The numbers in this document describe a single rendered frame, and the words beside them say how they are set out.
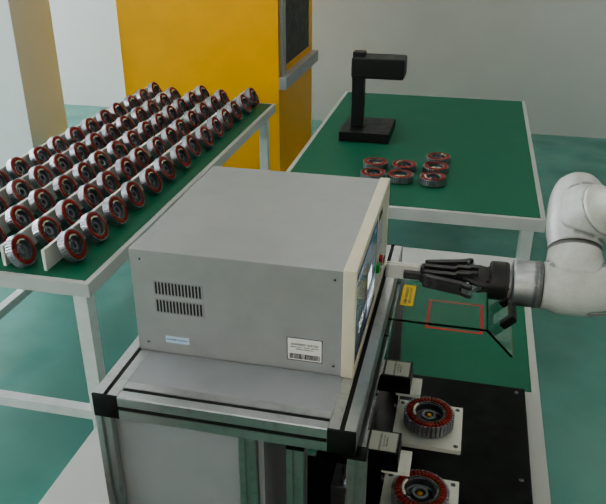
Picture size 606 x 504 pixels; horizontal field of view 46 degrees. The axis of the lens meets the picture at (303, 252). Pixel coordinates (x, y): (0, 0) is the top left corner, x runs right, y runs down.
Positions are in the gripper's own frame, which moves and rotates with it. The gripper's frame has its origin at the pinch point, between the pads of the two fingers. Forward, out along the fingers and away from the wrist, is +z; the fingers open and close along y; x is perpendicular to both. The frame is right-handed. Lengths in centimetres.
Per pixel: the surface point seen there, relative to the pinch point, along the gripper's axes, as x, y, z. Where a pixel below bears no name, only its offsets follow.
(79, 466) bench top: -43, -23, 65
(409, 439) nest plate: -39.9, -2.5, -4.0
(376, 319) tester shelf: -6.6, -8.7, 3.9
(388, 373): -26.0, 1.4, 1.8
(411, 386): -30.1, 3.3, -3.2
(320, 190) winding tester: 13.6, 5.0, 18.0
